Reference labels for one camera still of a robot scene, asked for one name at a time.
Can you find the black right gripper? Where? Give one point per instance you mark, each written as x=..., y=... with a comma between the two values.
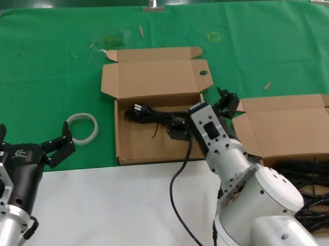
x=227, y=127

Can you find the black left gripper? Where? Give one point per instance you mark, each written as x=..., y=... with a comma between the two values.
x=25, y=165

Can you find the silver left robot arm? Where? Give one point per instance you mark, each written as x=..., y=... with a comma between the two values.
x=6, y=233

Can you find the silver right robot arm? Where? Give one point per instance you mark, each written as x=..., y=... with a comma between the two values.
x=264, y=184

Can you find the empty brown cardboard box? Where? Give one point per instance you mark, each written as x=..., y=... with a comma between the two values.
x=152, y=75

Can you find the green table cloth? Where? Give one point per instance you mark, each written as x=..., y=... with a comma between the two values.
x=44, y=78

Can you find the clear adhesive tape roll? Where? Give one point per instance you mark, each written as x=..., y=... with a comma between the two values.
x=95, y=130

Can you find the thin wooden stick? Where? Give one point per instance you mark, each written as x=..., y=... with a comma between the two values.
x=141, y=31

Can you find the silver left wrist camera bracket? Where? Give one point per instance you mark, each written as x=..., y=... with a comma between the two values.
x=1, y=167

